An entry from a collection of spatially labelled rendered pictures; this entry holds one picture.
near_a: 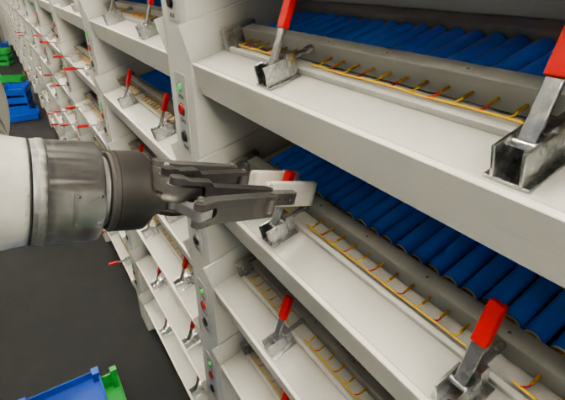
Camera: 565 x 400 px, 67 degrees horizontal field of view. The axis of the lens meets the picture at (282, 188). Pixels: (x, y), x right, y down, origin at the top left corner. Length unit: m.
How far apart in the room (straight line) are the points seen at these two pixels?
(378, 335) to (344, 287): 0.07
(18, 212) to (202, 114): 0.33
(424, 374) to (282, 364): 0.29
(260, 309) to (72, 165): 0.43
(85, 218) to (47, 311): 1.61
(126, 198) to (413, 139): 0.24
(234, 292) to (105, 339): 1.07
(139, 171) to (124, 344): 1.37
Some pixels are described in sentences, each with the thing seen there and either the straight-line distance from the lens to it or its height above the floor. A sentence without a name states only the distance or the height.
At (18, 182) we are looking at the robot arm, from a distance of 0.37.
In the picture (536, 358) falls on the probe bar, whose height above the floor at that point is 0.94.
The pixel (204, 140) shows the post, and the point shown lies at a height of 0.98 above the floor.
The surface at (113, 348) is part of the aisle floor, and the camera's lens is 1.73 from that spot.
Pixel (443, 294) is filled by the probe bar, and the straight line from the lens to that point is 0.42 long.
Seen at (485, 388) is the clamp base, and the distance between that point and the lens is 0.39.
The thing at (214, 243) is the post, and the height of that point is 0.79.
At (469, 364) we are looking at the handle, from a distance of 0.37.
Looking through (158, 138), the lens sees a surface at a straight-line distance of 0.88.
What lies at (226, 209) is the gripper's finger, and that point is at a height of 1.00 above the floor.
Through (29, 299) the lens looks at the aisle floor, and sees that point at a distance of 2.08.
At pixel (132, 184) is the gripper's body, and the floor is 1.03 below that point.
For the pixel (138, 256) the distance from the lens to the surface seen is 1.54.
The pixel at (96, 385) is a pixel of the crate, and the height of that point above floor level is 0.13.
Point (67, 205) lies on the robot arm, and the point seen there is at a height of 1.04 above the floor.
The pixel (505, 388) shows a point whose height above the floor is 0.92.
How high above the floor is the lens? 1.20
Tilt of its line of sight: 27 degrees down
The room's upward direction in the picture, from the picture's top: straight up
